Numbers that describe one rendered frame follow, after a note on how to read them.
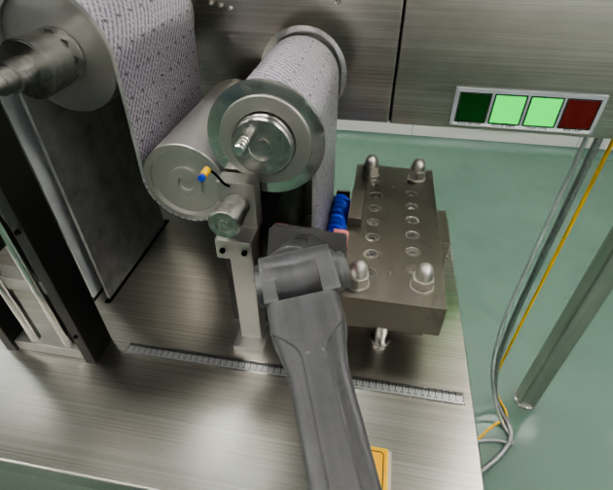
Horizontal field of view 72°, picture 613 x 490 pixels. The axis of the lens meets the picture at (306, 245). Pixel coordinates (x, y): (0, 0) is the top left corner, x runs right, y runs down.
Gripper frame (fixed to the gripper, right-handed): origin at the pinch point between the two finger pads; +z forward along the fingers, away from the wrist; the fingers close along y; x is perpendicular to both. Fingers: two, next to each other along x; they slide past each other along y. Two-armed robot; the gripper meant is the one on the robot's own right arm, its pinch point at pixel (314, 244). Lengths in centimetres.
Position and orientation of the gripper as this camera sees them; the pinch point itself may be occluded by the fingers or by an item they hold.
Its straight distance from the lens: 63.8
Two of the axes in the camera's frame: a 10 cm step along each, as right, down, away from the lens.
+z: 1.5, -1.5, 9.8
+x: 0.8, -9.8, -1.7
